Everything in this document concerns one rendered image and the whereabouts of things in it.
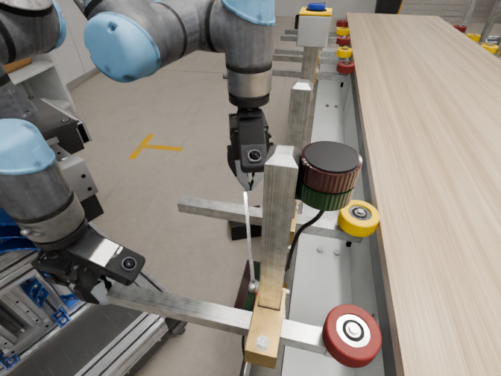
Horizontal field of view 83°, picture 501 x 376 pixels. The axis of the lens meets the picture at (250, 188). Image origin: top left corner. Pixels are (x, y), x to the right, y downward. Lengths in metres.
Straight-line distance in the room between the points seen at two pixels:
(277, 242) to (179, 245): 1.40
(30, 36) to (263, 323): 0.71
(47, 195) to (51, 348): 1.02
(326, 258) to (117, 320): 0.86
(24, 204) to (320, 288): 0.68
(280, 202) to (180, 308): 0.30
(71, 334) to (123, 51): 1.17
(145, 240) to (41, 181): 1.44
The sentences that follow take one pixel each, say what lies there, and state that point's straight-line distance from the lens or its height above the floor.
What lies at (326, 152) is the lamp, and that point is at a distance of 0.30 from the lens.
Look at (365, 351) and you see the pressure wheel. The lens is 0.48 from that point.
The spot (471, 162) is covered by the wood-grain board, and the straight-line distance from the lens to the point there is 0.94.
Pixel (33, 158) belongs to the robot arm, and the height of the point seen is 1.15.
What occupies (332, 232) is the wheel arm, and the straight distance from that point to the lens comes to 0.66.
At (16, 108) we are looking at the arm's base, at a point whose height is 1.08.
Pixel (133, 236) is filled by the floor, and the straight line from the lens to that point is 1.87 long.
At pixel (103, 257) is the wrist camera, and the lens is 0.49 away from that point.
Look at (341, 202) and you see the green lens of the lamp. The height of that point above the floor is 1.14.
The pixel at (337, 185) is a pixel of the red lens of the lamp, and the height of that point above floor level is 1.16.
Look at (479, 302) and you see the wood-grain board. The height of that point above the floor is 0.90.
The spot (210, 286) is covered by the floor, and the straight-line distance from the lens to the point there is 1.55.
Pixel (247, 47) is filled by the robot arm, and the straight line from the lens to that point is 0.45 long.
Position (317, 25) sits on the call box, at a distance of 0.74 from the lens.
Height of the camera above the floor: 1.33
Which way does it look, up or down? 41 degrees down
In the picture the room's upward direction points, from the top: straight up
